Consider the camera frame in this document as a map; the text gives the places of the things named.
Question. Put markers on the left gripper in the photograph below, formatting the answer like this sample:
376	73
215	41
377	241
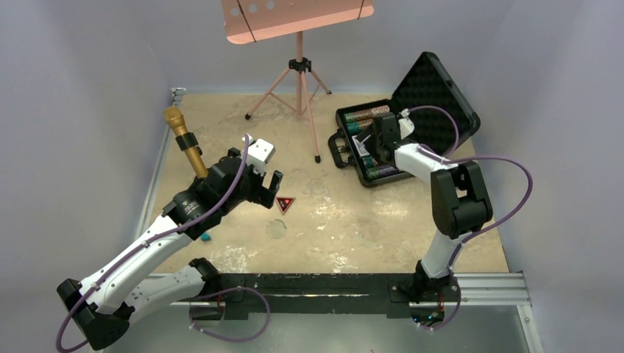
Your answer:
261	194

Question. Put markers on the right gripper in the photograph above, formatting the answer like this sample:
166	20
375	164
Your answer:
377	155

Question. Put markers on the triangular all-in button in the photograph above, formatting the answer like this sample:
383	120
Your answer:
284	203

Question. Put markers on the clear round disc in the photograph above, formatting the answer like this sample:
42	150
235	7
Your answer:
276	228

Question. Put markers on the blue playing card deck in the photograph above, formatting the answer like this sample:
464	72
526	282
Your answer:
360	147

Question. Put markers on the black poker case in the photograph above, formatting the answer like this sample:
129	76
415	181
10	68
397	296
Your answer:
426	83

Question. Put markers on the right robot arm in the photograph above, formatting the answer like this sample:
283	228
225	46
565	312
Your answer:
459	198

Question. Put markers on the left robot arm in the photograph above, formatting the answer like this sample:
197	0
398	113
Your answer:
107	303

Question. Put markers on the orange green chip row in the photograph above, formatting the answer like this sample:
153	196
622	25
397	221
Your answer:
368	162

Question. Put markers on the gold microphone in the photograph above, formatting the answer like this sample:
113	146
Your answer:
186	140

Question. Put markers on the pink music stand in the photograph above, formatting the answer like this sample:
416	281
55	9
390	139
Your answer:
253	21

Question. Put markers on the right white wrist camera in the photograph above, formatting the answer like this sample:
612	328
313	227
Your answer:
406	125

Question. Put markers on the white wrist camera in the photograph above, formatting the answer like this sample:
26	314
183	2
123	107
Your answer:
259	153
406	125

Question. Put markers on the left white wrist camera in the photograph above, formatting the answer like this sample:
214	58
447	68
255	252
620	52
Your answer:
259	153

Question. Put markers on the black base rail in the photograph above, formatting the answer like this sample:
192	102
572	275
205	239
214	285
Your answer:
238	295

